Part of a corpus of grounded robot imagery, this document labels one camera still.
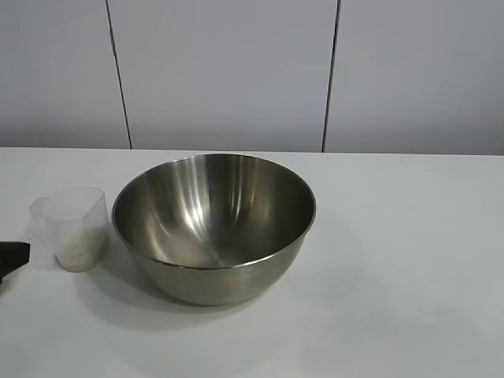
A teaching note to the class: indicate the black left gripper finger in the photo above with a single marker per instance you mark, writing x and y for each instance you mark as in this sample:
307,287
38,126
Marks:
13,256

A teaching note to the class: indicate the white rice grains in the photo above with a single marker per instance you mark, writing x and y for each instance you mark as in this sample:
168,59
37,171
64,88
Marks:
82,252

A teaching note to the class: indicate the clear plastic measuring cup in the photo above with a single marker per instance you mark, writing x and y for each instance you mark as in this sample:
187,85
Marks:
78,212

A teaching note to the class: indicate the stainless steel mixing bowl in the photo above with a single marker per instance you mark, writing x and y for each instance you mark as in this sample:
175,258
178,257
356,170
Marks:
212,220

